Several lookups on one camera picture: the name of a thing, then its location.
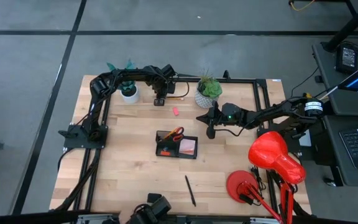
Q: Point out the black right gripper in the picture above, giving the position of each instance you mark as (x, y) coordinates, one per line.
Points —
(232, 116)

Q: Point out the pink eraser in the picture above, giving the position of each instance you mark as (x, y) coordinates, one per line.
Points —
(175, 111)

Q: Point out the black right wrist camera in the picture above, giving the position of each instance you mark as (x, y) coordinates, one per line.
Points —
(211, 132)

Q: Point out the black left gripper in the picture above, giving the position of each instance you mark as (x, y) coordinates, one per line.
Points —
(162, 87)

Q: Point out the black mesh desk organizer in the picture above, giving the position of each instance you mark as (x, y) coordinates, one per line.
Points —
(160, 144)

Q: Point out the red and black scissors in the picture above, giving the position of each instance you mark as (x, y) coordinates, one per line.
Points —
(179, 137)

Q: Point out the yellow pencil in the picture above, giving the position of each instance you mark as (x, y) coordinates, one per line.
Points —
(176, 98)

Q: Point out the black desk leg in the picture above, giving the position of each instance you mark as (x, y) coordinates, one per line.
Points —
(350, 26)

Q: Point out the dark grey desk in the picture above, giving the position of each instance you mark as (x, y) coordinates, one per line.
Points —
(325, 71)

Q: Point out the orange pencil with eraser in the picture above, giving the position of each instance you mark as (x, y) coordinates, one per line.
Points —
(169, 134)

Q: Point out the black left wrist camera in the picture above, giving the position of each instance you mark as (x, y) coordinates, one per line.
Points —
(168, 71)

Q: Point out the red desk lamp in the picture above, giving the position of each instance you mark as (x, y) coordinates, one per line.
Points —
(272, 155)

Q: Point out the black table-level camera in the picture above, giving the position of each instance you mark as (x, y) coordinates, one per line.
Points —
(154, 208)

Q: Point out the red rectangular eraser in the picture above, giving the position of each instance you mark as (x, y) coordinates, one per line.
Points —
(165, 153)

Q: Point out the black pen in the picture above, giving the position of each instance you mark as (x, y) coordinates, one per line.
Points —
(190, 190)

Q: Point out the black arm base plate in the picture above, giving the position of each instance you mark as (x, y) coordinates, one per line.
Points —
(73, 141)

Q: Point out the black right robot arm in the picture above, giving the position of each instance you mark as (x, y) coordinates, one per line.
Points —
(275, 113)

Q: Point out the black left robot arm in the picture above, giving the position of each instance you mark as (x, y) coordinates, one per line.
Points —
(99, 85)

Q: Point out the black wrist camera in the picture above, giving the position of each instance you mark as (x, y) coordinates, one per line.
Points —
(168, 71)
(211, 132)

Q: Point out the black power adapter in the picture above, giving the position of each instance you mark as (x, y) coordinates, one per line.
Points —
(348, 57)

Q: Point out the leafy plant in white pot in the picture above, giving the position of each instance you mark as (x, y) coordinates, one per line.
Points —
(130, 95)

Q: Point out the succulent in patterned pot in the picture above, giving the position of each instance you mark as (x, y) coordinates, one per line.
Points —
(210, 88)

